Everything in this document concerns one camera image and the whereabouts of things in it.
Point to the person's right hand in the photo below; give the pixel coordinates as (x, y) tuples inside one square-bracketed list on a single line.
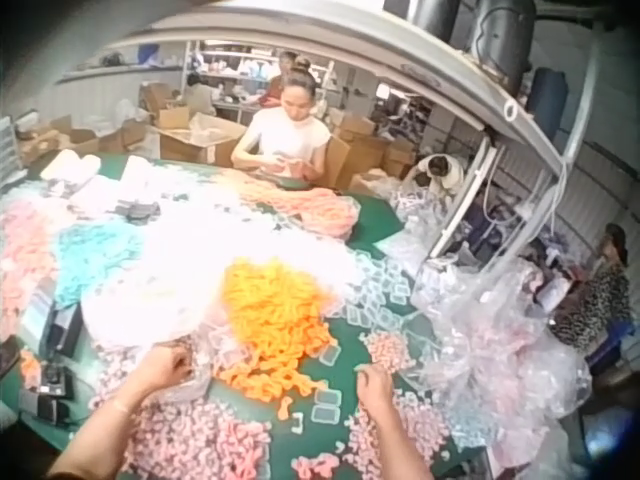
[(381, 395)]

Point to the person's left hand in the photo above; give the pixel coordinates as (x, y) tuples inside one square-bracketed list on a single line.
[(159, 370)]

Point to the person's left fingers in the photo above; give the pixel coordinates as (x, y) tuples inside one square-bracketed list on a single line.
[(181, 367)]

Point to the person's right fingers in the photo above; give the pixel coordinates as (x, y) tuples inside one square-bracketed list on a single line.
[(369, 374)]

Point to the small pile of pink pieces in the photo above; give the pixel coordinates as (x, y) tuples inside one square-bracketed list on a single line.
[(385, 347)]

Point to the small clear plastic box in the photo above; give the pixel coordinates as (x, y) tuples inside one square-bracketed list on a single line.
[(322, 415), (331, 356), (325, 398)]

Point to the large heap of pink pieces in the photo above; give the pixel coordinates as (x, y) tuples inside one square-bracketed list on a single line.
[(200, 440)]

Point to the heap of clear plastic boxes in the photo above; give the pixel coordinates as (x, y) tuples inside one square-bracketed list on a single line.
[(380, 292)]

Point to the heap of orange foam pieces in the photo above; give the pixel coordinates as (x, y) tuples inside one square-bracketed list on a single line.
[(272, 315)]

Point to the heap of white foam pieces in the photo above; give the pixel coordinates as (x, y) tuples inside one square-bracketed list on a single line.
[(200, 260)]

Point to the black box device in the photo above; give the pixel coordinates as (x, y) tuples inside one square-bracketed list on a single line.
[(64, 330)]

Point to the black tape dispenser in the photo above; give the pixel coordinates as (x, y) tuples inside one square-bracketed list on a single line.
[(50, 387)]

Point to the heap of clear plastic bags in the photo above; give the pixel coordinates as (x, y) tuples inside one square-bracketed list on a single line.
[(500, 345)]

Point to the heap of teal foam pieces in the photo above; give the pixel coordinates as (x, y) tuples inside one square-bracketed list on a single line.
[(92, 257)]

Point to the pile of dark small parts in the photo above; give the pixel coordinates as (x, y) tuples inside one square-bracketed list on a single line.
[(136, 210)]

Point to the heap of peach foam pieces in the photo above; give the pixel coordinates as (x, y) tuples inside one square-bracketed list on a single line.
[(305, 202)]

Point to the heap of salmon foam pieces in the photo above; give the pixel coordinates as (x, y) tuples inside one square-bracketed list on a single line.
[(22, 260)]

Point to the pile of cardboard boxes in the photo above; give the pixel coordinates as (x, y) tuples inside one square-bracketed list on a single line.
[(370, 147)]

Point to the stack of white pads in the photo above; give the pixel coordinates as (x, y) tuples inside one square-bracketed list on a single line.
[(70, 165)]

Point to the open cardboard box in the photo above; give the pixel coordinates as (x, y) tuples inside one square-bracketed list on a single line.
[(197, 136)]

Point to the blue plastic stool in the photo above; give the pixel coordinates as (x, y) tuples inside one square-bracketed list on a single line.
[(611, 341)]

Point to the group of open cardboard boxes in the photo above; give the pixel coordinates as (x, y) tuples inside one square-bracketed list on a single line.
[(80, 137)]

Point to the small drawer cabinet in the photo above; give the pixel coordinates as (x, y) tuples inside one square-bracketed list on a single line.
[(10, 147)]

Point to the white storage shelf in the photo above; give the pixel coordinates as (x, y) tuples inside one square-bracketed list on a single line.
[(260, 75)]

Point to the blue barrel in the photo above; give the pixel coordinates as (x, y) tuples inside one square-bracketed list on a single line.
[(550, 97)]

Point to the dark metal tank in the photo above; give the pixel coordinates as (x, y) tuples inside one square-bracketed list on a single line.
[(500, 45)]

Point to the wall shelf with goods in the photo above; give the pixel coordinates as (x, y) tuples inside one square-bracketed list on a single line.
[(125, 62)]

